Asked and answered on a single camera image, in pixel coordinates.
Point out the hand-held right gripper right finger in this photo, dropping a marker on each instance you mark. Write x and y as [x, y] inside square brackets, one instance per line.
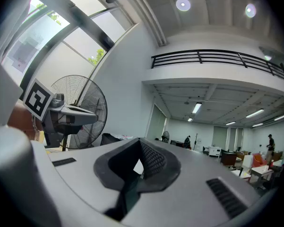
[191, 185]

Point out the large black standing fan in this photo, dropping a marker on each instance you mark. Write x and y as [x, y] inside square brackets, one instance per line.
[92, 96]

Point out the ceiling tube light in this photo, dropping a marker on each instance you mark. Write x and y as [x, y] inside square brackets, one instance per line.
[196, 107]
[190, 119]
[254, 113]

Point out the round ceiling light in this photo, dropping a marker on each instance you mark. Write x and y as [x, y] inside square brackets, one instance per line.
[250, 10]
[183, 4]

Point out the large window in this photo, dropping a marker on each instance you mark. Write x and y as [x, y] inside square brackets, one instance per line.
[82, 44]

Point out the person's left forearm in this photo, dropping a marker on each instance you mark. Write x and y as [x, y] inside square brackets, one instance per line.
[19, 119]

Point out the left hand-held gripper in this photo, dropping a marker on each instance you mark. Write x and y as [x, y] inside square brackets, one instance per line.
[37, 99]

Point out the brown desk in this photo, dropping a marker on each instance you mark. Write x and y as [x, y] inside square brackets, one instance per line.
[228, 158]

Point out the black balcony railing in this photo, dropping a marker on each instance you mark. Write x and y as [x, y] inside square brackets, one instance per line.
[217, 57]

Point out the white table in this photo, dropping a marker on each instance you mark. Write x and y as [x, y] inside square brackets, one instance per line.
[262, 172]

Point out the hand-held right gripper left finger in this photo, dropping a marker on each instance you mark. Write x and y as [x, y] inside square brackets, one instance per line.
[80, 174]

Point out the orange chair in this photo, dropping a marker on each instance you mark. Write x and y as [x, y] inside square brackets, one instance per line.
[258, 161]

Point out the white low cabinet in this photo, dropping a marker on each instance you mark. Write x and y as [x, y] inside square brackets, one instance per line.
[214, 151]

